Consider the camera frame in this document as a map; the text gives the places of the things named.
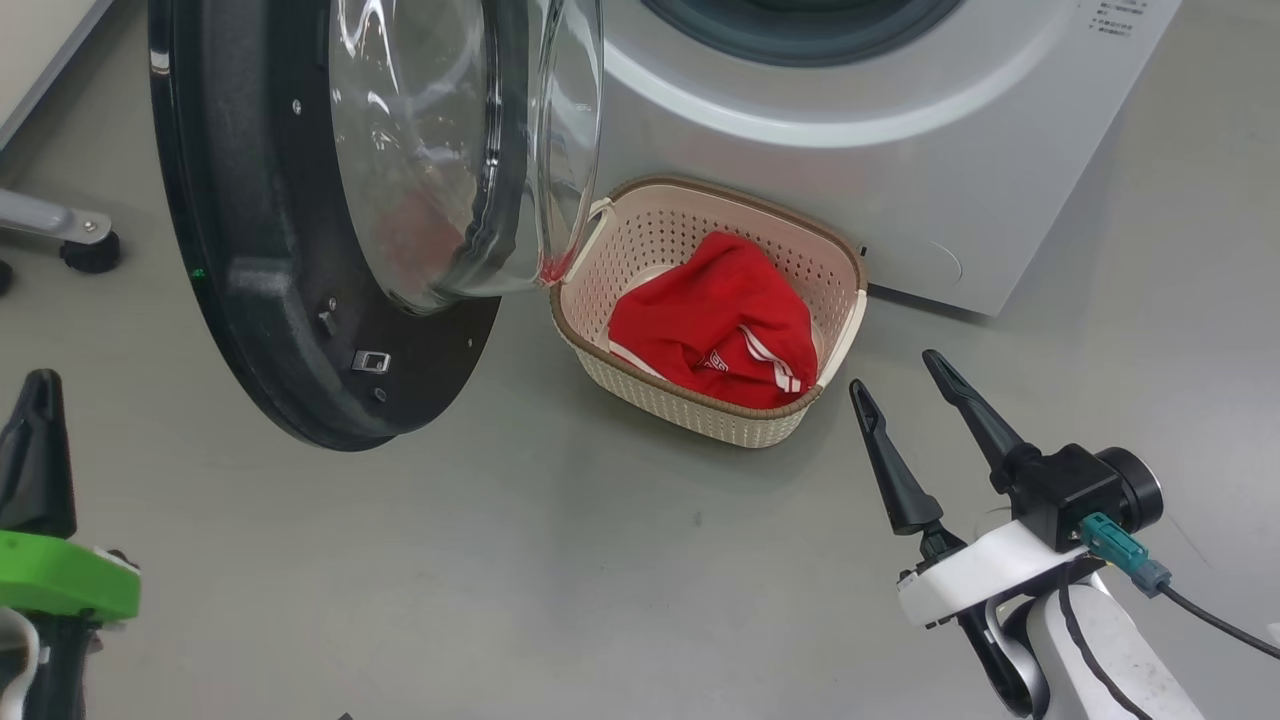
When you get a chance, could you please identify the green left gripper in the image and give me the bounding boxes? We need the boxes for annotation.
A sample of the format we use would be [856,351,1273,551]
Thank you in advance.
[0,369,142,624]

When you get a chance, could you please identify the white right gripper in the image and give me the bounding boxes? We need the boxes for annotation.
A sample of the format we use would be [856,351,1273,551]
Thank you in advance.
[849,349,1106,631]

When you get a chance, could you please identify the red white jersey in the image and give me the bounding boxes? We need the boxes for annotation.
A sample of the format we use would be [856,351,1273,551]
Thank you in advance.
[607,231,821,410]

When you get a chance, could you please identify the black glass washing machine door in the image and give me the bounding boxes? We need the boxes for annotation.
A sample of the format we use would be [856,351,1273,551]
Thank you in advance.
[147,0,607,453]

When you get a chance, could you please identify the white washing machine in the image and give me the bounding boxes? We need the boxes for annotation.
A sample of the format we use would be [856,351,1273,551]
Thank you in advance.
[590,0,1184,318]

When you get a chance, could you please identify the cream perforated laundry basket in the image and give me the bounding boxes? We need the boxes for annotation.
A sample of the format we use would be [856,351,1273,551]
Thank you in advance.
[549,175,869,449]

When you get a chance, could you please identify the grey rubber door seal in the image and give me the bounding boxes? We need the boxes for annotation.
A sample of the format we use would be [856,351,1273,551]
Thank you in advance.
[640,0,967,69]

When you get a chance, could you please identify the round white filter cover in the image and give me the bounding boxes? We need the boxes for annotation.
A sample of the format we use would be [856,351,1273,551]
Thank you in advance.
[900,238,964,293]

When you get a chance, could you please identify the grey leg with black caster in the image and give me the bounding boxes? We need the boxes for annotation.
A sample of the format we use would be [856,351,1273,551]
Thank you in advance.
[0,187,122,275]

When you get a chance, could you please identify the white table panel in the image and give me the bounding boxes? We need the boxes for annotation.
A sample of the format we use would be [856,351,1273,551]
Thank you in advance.
[0,0,113,153]

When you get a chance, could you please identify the right cable with teal plug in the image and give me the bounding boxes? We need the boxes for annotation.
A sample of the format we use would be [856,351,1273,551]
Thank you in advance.
[1078,512,1280,661]

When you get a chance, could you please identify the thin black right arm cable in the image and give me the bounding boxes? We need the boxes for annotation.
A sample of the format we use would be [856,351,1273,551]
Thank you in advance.
[1058,585,1201,720]

